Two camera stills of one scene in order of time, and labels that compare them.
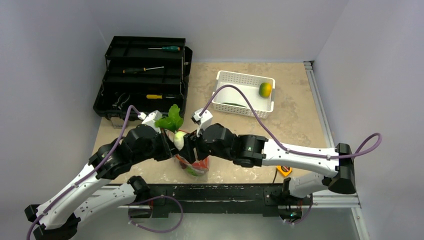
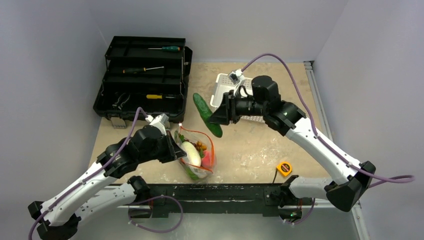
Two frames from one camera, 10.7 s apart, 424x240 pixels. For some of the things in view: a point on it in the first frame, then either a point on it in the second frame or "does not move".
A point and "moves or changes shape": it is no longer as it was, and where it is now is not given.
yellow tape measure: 285,170 does not move
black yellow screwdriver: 137,70 does not move
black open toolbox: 147,74 does not move
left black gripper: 168,151 does not move
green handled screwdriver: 168,48 does not move
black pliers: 122,99 does not move
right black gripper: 191,145 to 232,108
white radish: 170,126 moves or changes shape
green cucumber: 233,104 moves or changes shape
